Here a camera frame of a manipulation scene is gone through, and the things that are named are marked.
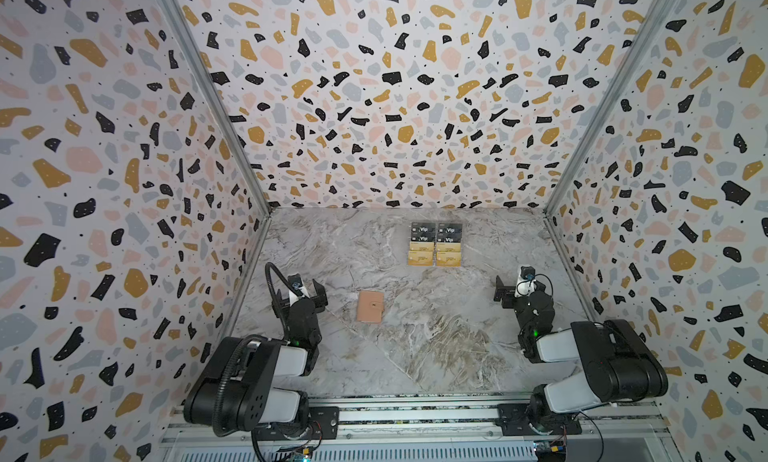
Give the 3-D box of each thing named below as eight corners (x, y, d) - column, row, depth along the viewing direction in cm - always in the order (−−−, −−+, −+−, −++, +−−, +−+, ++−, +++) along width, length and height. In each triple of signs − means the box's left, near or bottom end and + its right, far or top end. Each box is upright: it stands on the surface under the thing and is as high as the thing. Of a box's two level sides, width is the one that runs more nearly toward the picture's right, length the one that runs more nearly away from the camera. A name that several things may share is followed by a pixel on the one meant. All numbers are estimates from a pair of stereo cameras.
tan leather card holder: (356, 321, 93) (355, 317, 91) (359, 295, 99) (358, 291, 97) (382, 321, 93) (382, 318, 91) (384, 295, 99) (383, 291, 97)
